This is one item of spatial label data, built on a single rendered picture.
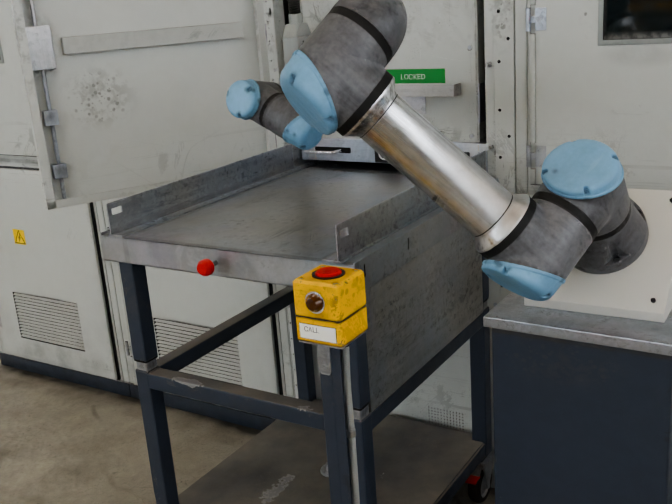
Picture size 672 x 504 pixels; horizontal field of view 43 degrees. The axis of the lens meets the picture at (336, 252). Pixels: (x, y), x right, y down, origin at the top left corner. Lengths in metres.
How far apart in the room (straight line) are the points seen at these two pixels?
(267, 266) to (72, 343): 1.69
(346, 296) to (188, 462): 1.47
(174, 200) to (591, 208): 0.98
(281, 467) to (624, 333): 1.06
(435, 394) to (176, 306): 0.89
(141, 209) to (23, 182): 1.26
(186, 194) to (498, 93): 0.75
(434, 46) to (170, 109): 0.69
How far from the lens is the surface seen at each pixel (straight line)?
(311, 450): 2.24
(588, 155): 1.36
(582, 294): 1.50
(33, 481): 2.70
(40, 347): 3.32
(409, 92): 2.11
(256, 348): 2.57
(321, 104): 1.21
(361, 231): 1.53
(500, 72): 2.00
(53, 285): 3.13
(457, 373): 2.26
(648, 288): 1.48
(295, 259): 1.52
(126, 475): 2.62
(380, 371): 1.64
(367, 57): 1.24
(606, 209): 1.36
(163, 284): 2.73
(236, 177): 2.11
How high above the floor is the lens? 1.30
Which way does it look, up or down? 17 degrees down
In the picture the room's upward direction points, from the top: 4 degrees counter-clockwise
